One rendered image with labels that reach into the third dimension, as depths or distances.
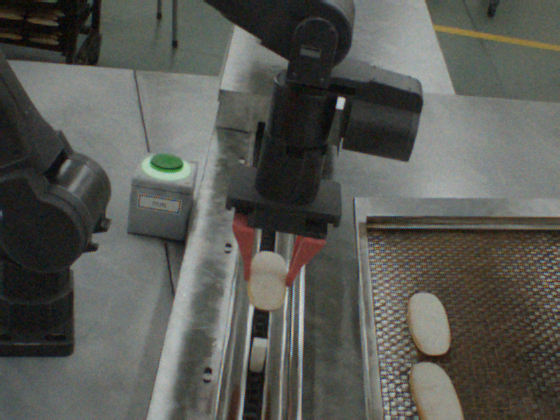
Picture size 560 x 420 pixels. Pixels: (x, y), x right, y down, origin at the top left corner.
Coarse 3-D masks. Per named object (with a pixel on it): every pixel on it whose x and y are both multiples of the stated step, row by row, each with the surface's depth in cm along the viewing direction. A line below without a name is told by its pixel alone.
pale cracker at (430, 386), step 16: (416, 368) 86; (432, 368) 85; (416, 384) 83; (432, 384) 83; (448, 384) 83; (416, 400) 82; (432, 400) 81; (448, 400) 81; (432, 416) 80; (448, 416) 80
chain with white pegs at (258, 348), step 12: (264, 240) 113; (264, 312) 101; (264, 324) 98; (252, 336) 96; (264, 336) 96; (252, 348) 91; (264, 348) 90; (252, 360) 91; (252, 372) 92; (252, 384) 91; (252, 396) 88; (252, 408) 87
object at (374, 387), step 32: (384, 224) 109; (416, 224) 109; (448, 224) 109; (480, 224) 109; (512, 224) 109; (544, 224) 109; (384, 256) 104; (416, 256) 104; (448, 256) 104; (480, 256) 104; (512, 256) 103; (384, 288) 98; (448, 288) 98; (480, 288) 98; (544, 288) 98; (384, 320) 93; (480, 320) 93; (512, 320) 93; (544, 320) 93; (384, 352) 89; (512, 352) 89; (544, 352) 89; (384, 384) 85; (544, 384) 85; (384, 416) 81; (512, 416) 81
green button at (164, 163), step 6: (156, 156) 112; (162, 156) 113; (168, 156) 113; (174, 156) 113; (150, 162) 111; (156, 162) 111; (162, 162) 111; (168, 162) 112; (174, 162) 112; (180, 162) 112; (156, 168) 110; (162, 168) 110; (168, 168) 110; (174, 168) 111; (180, 168) 111
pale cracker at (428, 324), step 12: (420, 300) 95; (432, 300) 95; (408, 312) 94; (420, 312) 93; (432, 312) 93; (444, 312) 93; (420, 324) 91; (432, 324) 91; (444, 324) 91; (420, 336) 90; (432, 336) 89; (444, 336) 90; (420, 348) 89; (432, 348) 88; (444, 348) 88
